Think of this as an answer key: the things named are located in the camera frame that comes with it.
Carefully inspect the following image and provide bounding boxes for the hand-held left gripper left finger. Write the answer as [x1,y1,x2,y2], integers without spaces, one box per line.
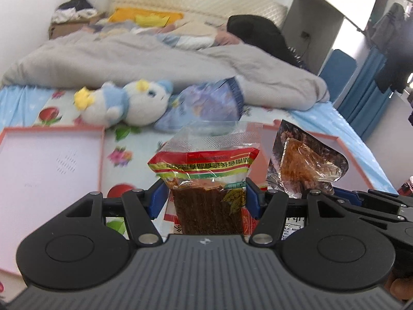
[66,178,166,246]

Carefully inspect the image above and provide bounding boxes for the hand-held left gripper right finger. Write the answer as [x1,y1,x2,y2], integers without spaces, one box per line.
[245,178,347,245]

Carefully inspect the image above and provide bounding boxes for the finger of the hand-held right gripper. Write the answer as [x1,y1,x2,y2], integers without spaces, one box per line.
[332,187,413,223]

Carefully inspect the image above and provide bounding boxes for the pink cardboard box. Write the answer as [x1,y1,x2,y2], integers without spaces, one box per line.
[245,122,398,195]

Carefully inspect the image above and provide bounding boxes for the brown strips snack packet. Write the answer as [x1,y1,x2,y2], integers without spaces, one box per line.
[148,121,261,235]

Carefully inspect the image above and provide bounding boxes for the clear brown spicy snack packet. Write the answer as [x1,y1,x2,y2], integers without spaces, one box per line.
[266,119,350,200]

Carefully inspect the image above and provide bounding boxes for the person's right hand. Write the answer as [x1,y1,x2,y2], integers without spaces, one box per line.
[385,269,413,306]

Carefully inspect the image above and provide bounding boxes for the white printed snack packet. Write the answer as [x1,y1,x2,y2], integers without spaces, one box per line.
[280,214,308,241]

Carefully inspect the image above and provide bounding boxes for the floral printed bed sheet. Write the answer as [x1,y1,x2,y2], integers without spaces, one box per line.
[0,86,278,298]

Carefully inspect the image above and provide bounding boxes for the blue white plush toy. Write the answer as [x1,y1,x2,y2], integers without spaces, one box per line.
[74,79,174,129]

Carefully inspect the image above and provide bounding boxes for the light blue printed bag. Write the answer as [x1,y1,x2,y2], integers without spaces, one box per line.
[153,77,243,134]

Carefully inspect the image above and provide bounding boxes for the blue curtain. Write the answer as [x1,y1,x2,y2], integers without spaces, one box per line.
[338,48,395,143]

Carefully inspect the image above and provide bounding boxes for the pink cardboard box lid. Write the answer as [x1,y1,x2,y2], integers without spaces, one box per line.
[0,125,106,276]

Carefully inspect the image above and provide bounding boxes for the blue chair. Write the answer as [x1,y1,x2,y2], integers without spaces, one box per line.
[319,49,358,104]

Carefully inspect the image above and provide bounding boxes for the grey blanket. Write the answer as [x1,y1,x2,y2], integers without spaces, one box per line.
[0,22,330,111]

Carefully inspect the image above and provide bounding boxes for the hanging dark clothes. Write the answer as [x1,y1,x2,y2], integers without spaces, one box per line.
[374,3,413,95]

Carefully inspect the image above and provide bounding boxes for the black cloth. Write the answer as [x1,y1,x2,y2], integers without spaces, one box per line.
[226,14,312,72]

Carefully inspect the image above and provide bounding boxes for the yellow pillow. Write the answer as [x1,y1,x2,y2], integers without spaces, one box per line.
[108,6,185,28]

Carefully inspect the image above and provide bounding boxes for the cardboard box with clothes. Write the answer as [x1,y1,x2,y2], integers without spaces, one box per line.
[48,12,108,40]

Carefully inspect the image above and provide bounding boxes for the cream padded headboard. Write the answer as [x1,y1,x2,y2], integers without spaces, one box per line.
[108,0,289,30]

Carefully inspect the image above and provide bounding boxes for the pile of clothes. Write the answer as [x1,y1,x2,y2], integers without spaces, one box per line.
[53,0,98,23]

